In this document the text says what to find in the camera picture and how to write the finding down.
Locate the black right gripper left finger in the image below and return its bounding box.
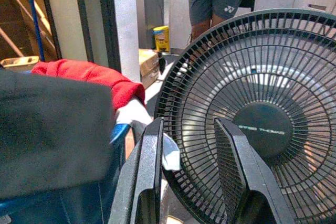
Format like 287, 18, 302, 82
108, 117, 164, 224

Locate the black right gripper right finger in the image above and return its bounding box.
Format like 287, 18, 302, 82
213, 118, 296, 224

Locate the black garment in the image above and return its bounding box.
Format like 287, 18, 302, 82
0, 69, 118, 200

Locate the black floor fan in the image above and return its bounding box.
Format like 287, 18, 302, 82
154, 8, 336, 224

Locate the white cloth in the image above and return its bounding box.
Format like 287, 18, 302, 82
114, 98, 182, 172

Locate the blue laundry basket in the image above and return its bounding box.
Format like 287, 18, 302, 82
0, 123, 132, 224

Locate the cardboard box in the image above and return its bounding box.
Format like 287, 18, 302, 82
138, 48, 161, 89

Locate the red cloth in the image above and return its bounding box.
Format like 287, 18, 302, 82
31, 59, 146, 112

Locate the small black object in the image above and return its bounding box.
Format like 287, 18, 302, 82
157, 51, 168, 74

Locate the yellow plastic container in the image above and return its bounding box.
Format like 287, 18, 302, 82
152, 25, 171, 52

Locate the beige plastic container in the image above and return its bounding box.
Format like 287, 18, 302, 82
0, 56, 40, 72

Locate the blue pole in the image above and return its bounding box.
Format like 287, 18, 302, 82
24, 0, 46, 62

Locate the black door frame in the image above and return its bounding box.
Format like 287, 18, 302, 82
71, 0, 123, 74

